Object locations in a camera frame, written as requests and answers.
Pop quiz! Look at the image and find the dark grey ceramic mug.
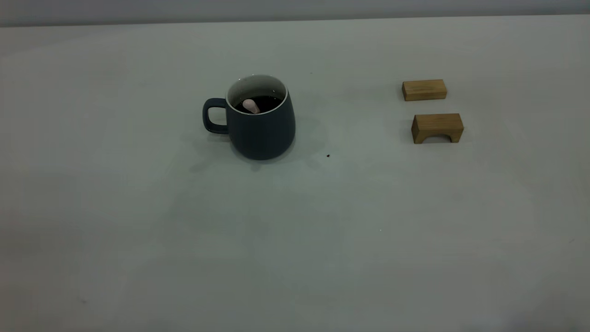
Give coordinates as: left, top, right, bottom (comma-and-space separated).
202, 74, 296, 161

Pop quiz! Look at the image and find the dark coffee liquid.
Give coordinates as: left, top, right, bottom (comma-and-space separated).
234, 95, 283, 114

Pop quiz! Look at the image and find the flat wooden block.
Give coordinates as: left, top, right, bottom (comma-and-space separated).
402, 79, 448, 101

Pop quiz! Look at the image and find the arched wooden block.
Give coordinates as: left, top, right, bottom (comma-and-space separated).
411, 113, 464, 144

